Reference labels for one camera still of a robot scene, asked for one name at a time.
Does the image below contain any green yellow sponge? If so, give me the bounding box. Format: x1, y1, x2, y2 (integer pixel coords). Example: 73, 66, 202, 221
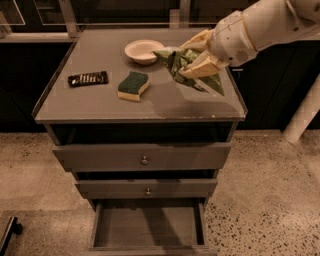
117, 71, 150, 102

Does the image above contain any grey drawer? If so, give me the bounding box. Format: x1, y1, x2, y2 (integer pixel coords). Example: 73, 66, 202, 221
53, 142, 231, 172
76, 179, 217, 199
88, 198, 214, 256

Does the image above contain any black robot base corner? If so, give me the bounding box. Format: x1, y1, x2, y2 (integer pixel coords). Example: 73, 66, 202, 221
0, 216, 23, 256

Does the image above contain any bottom grey drawer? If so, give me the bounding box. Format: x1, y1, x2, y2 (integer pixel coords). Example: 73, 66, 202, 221
88, 198, 214, 256

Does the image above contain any grey drawer cabinet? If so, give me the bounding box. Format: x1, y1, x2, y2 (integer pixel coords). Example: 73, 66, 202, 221
31, 27, 249, 256

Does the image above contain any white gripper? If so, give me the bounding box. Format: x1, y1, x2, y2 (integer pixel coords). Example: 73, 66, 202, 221
179, 11, 258, 79

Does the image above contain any metal window frame rail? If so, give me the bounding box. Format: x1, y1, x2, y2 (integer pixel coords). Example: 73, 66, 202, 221
0, 0, 320, 44

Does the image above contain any top grey drawer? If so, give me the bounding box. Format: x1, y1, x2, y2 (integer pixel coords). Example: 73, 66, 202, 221
53, 142, 231, 172

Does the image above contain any green jalapeno chip bag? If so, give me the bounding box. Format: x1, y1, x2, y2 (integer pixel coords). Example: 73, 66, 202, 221
154, 48, 224, 95

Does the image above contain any middle grey drawer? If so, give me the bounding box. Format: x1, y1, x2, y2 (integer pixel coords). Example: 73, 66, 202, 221
76, 179, 217, 199

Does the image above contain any black candy bar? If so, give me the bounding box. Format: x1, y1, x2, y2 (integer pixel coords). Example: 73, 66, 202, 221
68, 71, 109, 87

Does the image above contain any white paper bowl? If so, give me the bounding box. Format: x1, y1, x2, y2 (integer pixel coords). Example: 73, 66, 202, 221
125, 40, 163, 65

